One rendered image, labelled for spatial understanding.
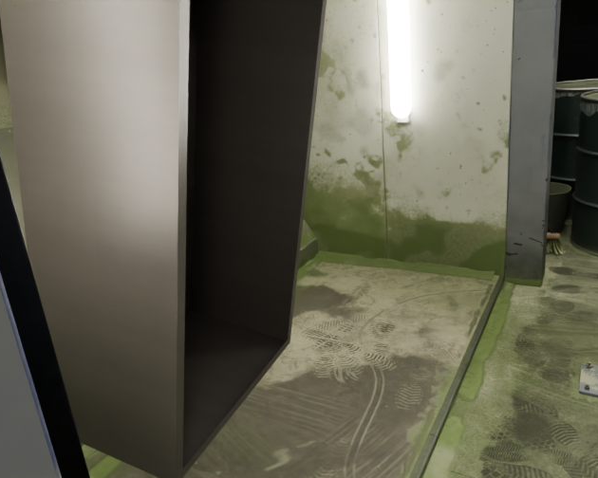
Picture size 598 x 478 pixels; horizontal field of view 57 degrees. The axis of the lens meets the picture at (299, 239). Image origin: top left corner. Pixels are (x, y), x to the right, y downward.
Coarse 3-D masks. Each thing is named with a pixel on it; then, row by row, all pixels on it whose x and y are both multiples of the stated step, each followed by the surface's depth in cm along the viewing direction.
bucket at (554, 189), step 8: (552, 184) 365; (560, 184) 362; (552, 192) 366; (560, 192) 362; (568, 192) 344; (552, 200) 344; (560, 200) 344; (568, 200) 349; (552, 208) 346; (560, 208) 347; (552, 216) 349; (560, 216) 350; (552, 224) 351; (560, 224) 353
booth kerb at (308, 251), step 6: (312, 240) 336; (306, 246) 329; (312, 246) 336; (300, 252) 323; (306, 252) 329; (312, 252) 337; (300, 258) 323; (306, 258) 330; (312, 258) 337; (300, 264) 324
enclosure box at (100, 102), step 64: (0, 0) 90; (64, 0) 85; (128, 0) 80; (192, 0) 138; (256, 0) 134; (320, 0) 129; (64, 64) 89; (128, 64) 84; (192, 64) 145; (256, 64) 140; (64, 128) 94; (128, 128) 88; (192, 128) 152; (256, 128) 146; (64, 192) 99; (128, 192) 93; (192, 192) 161; (256, 192) 153; (64, 256) 105; (128, 256) 98; (192, 256) 170; (256, 256) 160; (64, 320) 111; (128, 320) 104; (192, 320) 173; (256, 320) 169; (128, 384) 110; (192, 384) 145; (128, 448) 117; (192, 448) 125
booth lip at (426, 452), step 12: (492, 300) 269; (480, 324) 248; (480, 336) 242; (468, 348) 231; (468, 360) 223; (456, 384) 208; (444, 408) 196; (444, 420) 192; (432, 432) 184; (432, 444) 180; (420, 456) 174; (420, 468) 170
